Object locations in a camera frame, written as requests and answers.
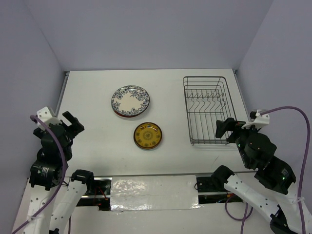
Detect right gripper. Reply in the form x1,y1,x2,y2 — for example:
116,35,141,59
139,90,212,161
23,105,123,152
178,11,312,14
214,116,259,167

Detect white blue floral plate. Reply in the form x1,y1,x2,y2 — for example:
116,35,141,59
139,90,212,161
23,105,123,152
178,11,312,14
111,85,150,111

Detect amber brown plate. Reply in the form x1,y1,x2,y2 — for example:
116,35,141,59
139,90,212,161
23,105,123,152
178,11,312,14
134,122,163,150

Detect red plate with teal flower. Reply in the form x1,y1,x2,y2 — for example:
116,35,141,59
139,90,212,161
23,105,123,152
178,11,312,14
114,112,144,119

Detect dark teal blossom plate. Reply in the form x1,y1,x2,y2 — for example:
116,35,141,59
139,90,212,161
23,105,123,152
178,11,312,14
112,106,148,116

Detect orange plate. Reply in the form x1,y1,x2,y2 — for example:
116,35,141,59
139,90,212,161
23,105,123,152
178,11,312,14
133,131,140,147

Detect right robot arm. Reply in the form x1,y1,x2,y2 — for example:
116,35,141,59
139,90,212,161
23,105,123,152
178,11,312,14
212,115,312,234

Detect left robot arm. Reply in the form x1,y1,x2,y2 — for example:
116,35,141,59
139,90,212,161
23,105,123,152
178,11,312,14
13,107,96,234

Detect silver foil cover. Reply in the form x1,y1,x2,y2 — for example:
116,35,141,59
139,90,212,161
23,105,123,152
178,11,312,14
110,175,200,212

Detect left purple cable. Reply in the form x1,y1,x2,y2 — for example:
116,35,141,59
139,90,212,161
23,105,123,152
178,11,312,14
11,115,71,234

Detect purple cable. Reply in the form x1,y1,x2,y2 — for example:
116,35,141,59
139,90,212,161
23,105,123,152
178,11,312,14
224,106,312,234
11,115,71,234

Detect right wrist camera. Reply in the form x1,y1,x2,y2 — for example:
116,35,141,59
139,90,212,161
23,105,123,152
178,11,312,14
242,109,270,129

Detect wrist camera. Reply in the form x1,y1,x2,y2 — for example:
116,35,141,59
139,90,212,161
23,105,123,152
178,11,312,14
37,106,61,126
242,109,270,129

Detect wire dish rack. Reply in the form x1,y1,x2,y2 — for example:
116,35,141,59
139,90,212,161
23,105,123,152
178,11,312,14
183,76,236,146

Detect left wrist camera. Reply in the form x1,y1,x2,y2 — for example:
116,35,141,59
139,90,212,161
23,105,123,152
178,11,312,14
37,106,61,126

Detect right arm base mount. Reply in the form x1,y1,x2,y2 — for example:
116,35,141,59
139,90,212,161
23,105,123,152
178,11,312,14
194,176,222,195

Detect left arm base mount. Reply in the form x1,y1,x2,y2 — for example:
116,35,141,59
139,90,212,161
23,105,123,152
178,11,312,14
77,177,112,211

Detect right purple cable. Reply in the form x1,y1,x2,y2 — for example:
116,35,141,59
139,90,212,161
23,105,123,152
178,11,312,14
224,106,312,234

